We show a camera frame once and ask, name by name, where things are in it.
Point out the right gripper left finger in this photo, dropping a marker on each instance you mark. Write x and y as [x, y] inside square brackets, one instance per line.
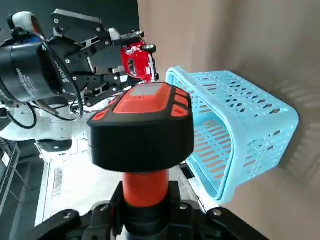
[82, 225]

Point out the red toy car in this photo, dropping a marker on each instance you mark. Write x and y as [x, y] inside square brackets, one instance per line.
[137, 60]

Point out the light blue plastic basket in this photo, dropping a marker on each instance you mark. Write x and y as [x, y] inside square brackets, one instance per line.
[262, 120]

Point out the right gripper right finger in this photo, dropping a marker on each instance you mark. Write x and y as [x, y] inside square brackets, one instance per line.
[200, 225]

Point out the black storage crate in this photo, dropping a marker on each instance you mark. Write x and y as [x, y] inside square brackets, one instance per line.
[8, 170]

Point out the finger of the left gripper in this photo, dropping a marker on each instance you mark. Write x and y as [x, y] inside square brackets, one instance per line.
[77, 27]
[100, 67]

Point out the orange black barcode scanner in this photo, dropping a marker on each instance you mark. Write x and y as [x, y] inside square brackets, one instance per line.
[140, 135]

